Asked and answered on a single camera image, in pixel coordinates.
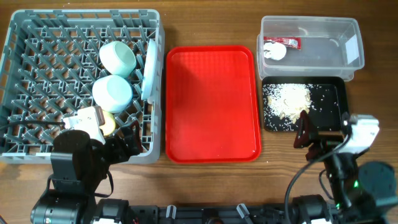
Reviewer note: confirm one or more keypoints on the light blue plate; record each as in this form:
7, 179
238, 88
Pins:
149, 72

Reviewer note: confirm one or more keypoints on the light green bowl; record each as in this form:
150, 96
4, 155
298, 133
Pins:
117, 58

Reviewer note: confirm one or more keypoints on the rice food scraps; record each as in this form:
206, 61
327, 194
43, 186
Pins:
290, 102

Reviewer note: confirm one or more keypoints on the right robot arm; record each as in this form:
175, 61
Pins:
361, 194

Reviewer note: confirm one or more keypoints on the black tray bin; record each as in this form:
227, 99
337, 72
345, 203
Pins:
328, 102

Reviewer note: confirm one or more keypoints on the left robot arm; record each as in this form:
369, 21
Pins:
79, 164

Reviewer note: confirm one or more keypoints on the grey dishwasher rack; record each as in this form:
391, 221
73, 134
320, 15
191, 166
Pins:
49, 64

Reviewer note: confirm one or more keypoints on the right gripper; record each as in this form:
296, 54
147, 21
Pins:
326, 144

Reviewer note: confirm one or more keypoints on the yellow plastic cup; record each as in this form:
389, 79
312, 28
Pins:
109, 124

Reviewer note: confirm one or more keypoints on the red plastic tray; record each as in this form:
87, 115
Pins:
211, 113

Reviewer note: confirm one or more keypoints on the red ketchup packet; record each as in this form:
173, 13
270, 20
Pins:
292, 42

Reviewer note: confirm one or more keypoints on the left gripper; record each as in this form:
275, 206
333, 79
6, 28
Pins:
123, 154

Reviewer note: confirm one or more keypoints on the light blue bowl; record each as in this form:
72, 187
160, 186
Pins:
112, 93

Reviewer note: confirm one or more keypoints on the clear plastic bin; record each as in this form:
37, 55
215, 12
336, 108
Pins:
327, 47

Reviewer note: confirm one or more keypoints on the white napkin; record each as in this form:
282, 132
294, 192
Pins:
274, 50

